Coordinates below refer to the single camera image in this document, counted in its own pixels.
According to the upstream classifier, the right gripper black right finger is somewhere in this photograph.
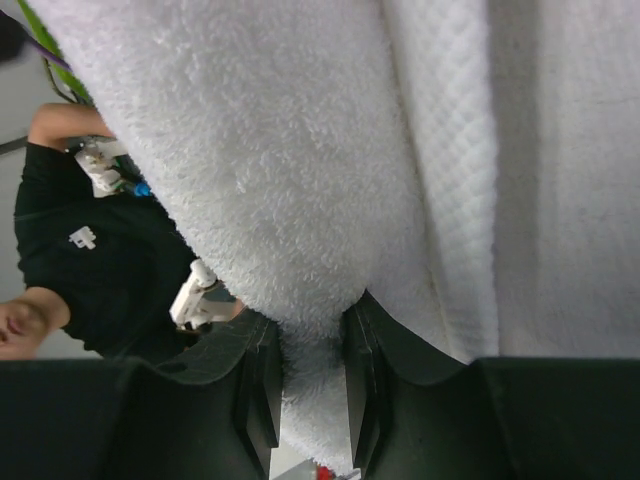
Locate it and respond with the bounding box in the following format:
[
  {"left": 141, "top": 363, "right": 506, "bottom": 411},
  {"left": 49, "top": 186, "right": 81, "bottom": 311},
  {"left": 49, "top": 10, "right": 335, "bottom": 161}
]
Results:
[{"left": 342, "top": 295, "right": 639, "bottom": 479}]

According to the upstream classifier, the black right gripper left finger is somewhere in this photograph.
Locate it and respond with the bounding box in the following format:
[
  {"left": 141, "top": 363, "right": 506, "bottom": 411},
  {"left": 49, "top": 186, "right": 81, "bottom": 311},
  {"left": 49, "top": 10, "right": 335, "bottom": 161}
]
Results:
[{"left": 1, "top": 311, "right": 282, "bottom": 479}]

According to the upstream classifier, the white towel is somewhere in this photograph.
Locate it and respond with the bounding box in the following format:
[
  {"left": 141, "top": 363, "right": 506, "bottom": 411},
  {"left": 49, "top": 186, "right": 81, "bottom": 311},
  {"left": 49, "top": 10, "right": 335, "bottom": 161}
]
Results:
[{"left": 31, "top": 1, "right": 499, "bottom": 474}]

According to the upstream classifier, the person in black shirt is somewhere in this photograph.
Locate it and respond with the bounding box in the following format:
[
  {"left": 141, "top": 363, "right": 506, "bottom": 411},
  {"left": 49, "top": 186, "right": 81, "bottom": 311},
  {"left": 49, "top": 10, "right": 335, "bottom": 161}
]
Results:
[{"left": 1, "top": 103, "right": 196, "bottom": 364}]

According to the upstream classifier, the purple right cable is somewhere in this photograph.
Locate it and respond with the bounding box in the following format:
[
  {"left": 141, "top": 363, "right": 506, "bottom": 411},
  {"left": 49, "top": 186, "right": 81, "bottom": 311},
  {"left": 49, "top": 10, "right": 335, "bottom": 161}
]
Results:
[{"left": 14, "top": 0, "right": 96, "bottom": 109}]

